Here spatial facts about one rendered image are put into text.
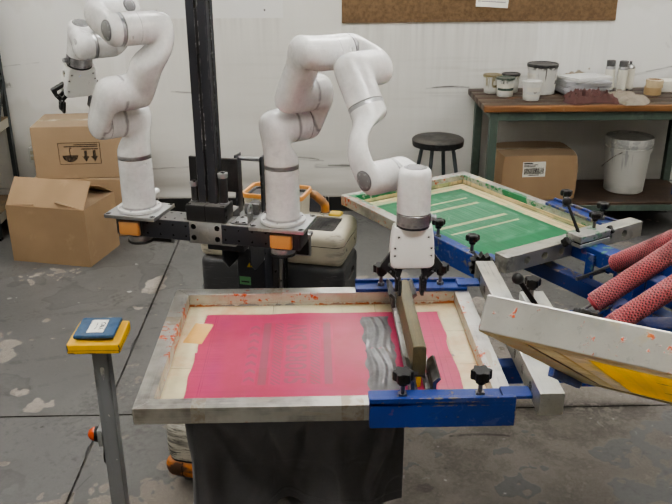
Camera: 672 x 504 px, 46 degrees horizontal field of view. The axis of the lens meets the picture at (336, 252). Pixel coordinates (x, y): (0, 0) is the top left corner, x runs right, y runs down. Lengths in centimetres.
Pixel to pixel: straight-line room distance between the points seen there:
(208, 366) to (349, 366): 33
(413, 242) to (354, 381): 34
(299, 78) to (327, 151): 367
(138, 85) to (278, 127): 38
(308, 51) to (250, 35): 364
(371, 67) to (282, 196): 49
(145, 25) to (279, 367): 92
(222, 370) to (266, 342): 16
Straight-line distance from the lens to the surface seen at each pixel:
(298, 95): 205
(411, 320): 185
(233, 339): 200
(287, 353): 193
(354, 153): 179
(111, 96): 219
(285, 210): 219
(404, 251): 181
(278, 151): 214
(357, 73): 185
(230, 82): 561
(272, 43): 554
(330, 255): 279
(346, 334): 201
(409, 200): 176
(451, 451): 325
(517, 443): 334
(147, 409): 170
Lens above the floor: 189
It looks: 22 degrees down
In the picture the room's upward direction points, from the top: straight up
